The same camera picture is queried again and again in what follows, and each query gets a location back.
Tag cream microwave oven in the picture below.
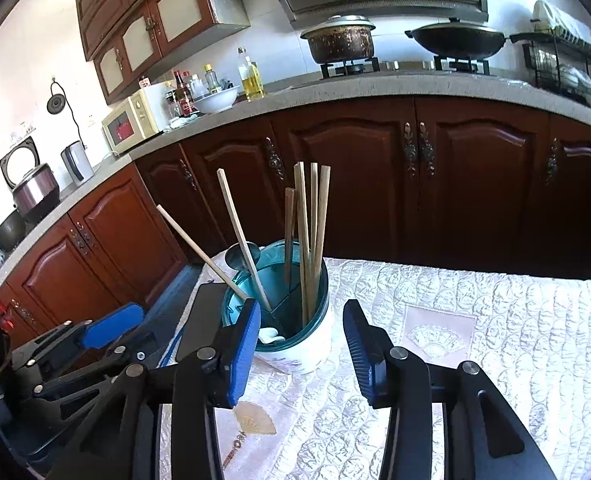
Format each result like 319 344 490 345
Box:
102 82 172 155

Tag black wok with lid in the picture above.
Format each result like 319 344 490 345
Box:
405 18 506 60

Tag brown lower kitchen cabinets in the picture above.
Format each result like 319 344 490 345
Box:
0 96 591 346

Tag rice cooker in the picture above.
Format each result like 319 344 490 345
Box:
0 136 60 226

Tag dark soy sauce bottle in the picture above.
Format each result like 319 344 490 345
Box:
173 70 194 117

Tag white quilted tablecloth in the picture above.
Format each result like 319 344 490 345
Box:
158 258 591 479

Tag light wooden chopstick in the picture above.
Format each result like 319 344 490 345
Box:
156 205 248 301

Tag black smartphone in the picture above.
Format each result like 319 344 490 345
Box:
175 283 228 362

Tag black dish rack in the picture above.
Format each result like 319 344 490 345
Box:
509 0 591 102

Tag blue cable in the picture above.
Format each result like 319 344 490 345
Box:
157 331 184 369

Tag yellow oil bottle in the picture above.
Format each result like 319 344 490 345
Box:
238 47 265 101

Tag upper wall cabinets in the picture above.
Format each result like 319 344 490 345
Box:
75 0 250 104

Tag silver electric kettle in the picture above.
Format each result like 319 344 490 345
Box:
61 141 94 185

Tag white bowl on counter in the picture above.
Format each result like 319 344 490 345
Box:
193 87 238 115

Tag brown cooking pot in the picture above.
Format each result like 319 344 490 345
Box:
301 14 376 65

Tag floral white utensil holder cup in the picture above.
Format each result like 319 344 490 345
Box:
221 238 335 376

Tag dark brown handled fork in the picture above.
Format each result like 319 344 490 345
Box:
284 188 295 288

